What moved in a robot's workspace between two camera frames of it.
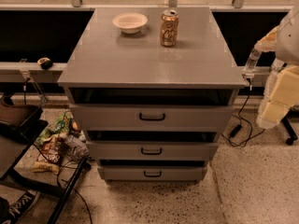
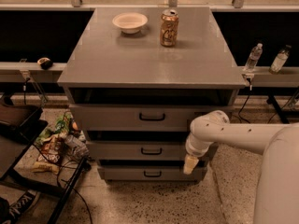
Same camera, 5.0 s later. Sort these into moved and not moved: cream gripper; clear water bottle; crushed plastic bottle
Moved: cream gripper
Not moved: crushed plastic bottle; clear water bottle
